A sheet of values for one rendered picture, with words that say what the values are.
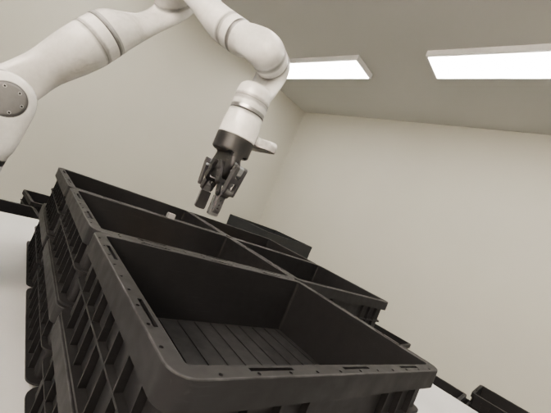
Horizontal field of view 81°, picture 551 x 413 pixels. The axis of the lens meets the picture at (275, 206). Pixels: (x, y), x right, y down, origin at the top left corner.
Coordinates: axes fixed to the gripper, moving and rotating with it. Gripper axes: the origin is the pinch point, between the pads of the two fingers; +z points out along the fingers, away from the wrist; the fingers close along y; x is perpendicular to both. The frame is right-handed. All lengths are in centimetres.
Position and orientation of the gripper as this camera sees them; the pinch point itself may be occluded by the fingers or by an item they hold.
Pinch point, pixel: (207, 204)
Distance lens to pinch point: 64.2
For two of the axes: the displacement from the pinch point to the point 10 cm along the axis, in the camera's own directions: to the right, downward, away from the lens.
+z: -3.9, 9.2, -0.2
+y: 5.9, 2.3, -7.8
